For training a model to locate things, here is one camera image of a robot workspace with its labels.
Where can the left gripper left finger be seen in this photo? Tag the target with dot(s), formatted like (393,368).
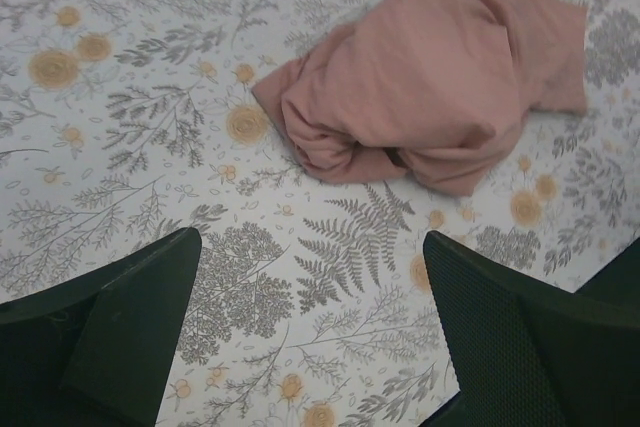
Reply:
(97,350)

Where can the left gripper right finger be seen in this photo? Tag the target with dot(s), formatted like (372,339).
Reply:
(526,353)

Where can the pink t shirt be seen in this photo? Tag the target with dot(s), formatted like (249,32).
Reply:
(436,89)

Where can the floral patterned table mat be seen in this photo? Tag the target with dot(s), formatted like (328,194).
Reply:
(125,120)

